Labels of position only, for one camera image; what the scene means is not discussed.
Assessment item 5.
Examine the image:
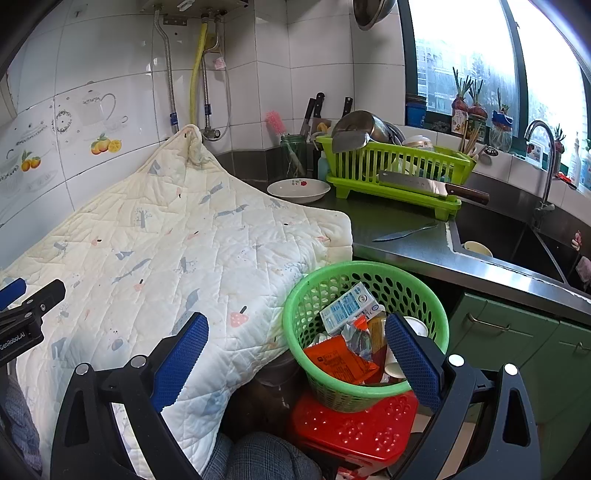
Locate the green dish rack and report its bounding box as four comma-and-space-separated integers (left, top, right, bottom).
315, 134, 478, 220

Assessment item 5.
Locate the small steel knife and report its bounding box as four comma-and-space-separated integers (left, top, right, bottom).
372, 223, 438, 242

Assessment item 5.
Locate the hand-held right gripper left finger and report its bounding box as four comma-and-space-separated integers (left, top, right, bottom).
50, 311, 209, 480

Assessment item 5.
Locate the person's plaid trouser leg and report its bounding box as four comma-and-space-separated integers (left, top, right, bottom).
203, 431, 324, 480
0, 378, 42, 472

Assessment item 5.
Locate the orange snack wrapper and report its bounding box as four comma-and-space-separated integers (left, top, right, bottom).
303, 335, 380, 386

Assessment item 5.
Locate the chrome faucet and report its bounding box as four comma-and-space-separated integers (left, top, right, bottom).
524, 120, 557, 229

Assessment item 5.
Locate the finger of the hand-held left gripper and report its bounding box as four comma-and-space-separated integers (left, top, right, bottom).
0, 277, 27, 311
0, 279, 66, 330

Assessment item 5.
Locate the yellow gas hose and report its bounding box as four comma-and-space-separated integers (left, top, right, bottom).
189, 21, 209, 127

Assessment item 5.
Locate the steel pot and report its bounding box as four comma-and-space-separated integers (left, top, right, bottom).
331, 110, 393, 153

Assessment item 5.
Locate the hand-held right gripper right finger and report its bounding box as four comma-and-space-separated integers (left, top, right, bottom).
384, 313, 541, 480

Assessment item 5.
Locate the green plastic basket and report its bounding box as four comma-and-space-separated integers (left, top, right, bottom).
281, 261, 451, 413

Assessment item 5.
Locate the white paper cup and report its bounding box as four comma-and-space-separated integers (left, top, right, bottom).
384, 346, 409, 384

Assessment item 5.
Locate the white slim bottle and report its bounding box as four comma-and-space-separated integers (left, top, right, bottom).
568, 134, 581, 183

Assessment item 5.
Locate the steel water pipe with valve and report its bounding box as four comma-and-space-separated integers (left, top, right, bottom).
201, 16, 222, 141

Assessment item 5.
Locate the dark pot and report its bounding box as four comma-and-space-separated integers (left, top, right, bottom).
254, 353, 301, 386

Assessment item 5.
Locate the cleaver with wooden handle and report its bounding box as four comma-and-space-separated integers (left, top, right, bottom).
376, 170, 490, 206

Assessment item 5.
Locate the corrugated steel hose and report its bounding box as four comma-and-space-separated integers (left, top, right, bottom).
154, 11, 180, 134

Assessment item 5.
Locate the chopsticks holder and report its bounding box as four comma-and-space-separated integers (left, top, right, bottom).
459, 124, 481, 155

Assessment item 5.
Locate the white blue milk carton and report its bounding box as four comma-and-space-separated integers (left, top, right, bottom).
320, 282, 386, 335

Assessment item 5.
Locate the hanging steel bowl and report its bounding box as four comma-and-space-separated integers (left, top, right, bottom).
353, 0, 398, 32

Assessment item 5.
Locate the blue container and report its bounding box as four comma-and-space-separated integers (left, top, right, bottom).
405, 95, 428, 127

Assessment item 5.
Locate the white cord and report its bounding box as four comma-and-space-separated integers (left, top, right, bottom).
210, 37, 232, 139

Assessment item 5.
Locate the green cabinet door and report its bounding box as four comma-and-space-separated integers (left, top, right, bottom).
531, 320, 591, 439
445, 291, 561, 384

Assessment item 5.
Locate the silver wrapper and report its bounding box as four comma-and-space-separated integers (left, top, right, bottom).
342, 318, 375, 363

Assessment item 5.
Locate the white quilted blanket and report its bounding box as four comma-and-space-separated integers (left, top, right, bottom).
0, 124, 354, 474

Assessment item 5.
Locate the blue label detergent bottle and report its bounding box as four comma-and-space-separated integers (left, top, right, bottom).
577, 148, 591, 190

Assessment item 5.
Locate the red plastic stool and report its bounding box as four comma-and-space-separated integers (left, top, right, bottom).
288, 388, 419, 476

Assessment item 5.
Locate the steel sink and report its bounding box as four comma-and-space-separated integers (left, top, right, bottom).
445, 217, 580, 289

